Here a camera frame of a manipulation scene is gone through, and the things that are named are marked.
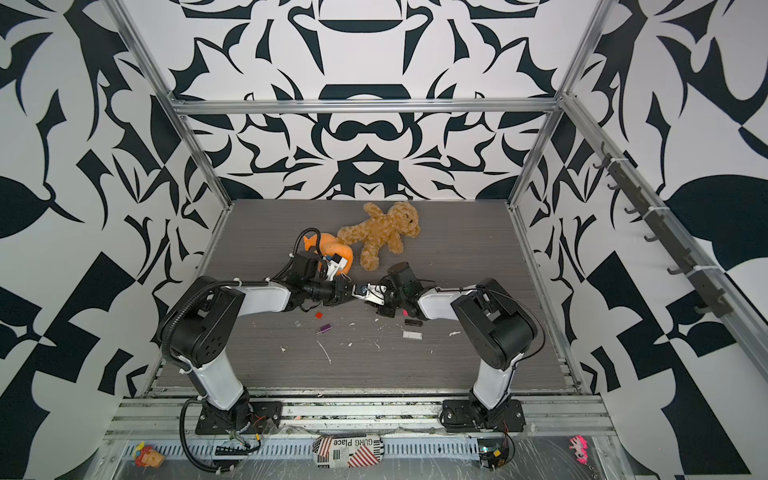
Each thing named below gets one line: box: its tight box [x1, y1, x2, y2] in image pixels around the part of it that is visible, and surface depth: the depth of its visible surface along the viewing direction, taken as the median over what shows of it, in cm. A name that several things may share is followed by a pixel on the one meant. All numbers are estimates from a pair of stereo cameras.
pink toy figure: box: [569, 435, 589, 465], surface depth 71 cm
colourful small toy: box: [133, 441, 165, 468], surface depth 69 cm
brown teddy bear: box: [338, 202, 421, 271], surface depth 106 cm
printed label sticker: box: [312, 435, 385, 469], surface depth 69 cm
